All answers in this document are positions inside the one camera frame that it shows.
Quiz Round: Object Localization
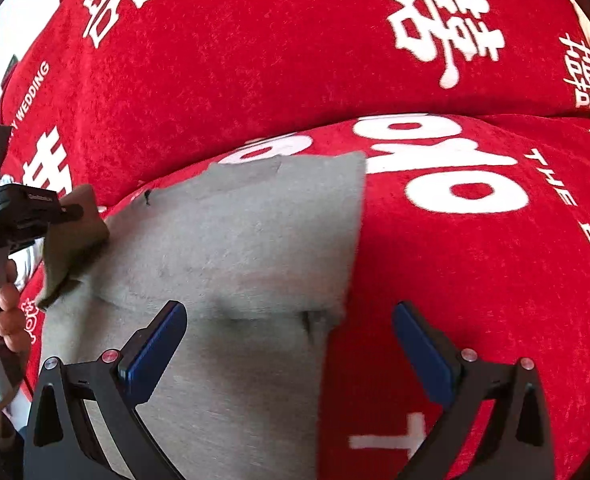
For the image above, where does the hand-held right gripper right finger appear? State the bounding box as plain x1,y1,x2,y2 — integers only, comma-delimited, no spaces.
393,301,556,480

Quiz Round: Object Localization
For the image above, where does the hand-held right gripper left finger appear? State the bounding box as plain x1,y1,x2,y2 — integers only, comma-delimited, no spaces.
23,301,188,480

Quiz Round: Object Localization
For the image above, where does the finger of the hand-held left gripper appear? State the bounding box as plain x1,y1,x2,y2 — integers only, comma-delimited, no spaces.
50,202,84,235

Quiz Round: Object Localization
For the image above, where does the grey knit garment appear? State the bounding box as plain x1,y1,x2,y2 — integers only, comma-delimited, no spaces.
35,151,367,480

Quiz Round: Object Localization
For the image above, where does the person's left hand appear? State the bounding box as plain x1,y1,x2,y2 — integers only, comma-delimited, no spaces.
0,260,32,357

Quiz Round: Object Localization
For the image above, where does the red printed sofa cover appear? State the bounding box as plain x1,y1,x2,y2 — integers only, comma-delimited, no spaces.
0,0,590,480

